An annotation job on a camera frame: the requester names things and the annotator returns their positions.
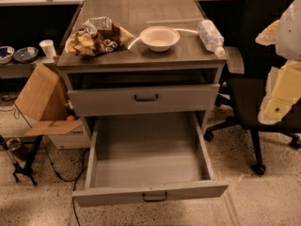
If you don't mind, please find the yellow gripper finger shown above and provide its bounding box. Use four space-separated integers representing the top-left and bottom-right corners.
258 60 301 125
255 20 278 46

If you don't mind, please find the clear plastic water bottle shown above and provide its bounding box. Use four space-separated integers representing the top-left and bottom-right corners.
198 19 226 57

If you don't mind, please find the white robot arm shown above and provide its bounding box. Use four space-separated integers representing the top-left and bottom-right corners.
255 0 301 124

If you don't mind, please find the grey drawer cabinet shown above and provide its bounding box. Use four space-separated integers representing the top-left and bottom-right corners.
57 0 226 136

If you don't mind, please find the grey open bottom drawer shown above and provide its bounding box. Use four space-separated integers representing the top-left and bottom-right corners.
72 112 228 206

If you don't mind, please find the grey middle drawer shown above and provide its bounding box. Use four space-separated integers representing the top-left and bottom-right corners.
68 84 219 117

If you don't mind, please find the black office chair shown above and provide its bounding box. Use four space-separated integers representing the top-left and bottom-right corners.
204 0 301 175

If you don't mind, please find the white paper bowl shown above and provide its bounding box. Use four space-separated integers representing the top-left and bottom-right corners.
140 26 180 52

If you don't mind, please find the crumpled brown chip bag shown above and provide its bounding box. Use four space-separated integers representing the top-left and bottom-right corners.
65 16 135 57

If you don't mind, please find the white paper cup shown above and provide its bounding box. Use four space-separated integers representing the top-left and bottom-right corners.
40 40 56 58

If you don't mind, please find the open cardboard box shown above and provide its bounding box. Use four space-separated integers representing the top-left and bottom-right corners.
15 64 90 149

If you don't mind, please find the blue patterned bowl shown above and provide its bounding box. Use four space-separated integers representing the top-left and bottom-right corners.
13 47 39 63

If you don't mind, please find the low side shelf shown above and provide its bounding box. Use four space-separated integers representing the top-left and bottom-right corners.
0 56 55 79

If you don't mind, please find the blue white bowl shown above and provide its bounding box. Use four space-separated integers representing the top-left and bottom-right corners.
0 46 15 64

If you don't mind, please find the black tripod stand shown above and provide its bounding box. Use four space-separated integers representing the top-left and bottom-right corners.
0 136 42 186

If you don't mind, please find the black floor cable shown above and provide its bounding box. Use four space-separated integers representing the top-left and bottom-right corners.
0 92 90 226

